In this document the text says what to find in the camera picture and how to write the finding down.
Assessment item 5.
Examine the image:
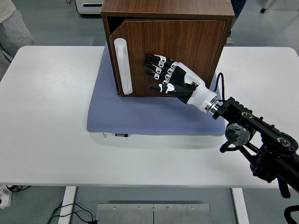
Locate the person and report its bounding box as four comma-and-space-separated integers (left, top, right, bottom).
0, 0, 36, 63

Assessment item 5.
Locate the black caster wheel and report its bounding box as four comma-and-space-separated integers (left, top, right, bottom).
260, 0, 274, 14

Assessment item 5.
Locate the black floor cable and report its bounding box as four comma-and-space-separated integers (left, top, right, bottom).
46, 203, 99, 224

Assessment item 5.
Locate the blue-grey textured mat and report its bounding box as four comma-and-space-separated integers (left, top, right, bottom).
86, 44, 227, 137

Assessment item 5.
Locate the white door handle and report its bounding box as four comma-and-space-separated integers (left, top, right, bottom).
113, 37, 134, 96

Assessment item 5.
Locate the brown wooden cabinet body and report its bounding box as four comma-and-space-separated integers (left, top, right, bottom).
100, 0, 235, 98

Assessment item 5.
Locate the grey metal plate with screws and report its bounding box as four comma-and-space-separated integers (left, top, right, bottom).
96, 203, 155, 224
153, 204, 211, 224

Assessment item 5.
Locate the white appliance with slot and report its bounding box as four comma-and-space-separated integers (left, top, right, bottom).
75, 0, 106, 15

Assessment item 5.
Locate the thin black cable by power box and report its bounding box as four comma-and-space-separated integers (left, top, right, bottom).
6, 184, 31, 192

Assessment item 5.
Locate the brown wooden cabinet door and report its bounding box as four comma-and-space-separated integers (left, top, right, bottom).
108, 18, 228, 98

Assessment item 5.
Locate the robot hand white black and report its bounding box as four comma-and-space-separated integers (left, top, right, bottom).
144, 54, 217, 114

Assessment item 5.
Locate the white power box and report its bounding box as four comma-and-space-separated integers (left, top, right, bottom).
0, 185, 13, 209

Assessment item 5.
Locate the white table leg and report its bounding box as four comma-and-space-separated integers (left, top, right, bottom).
59, 186, 78, 224
231, 188, 250, 224

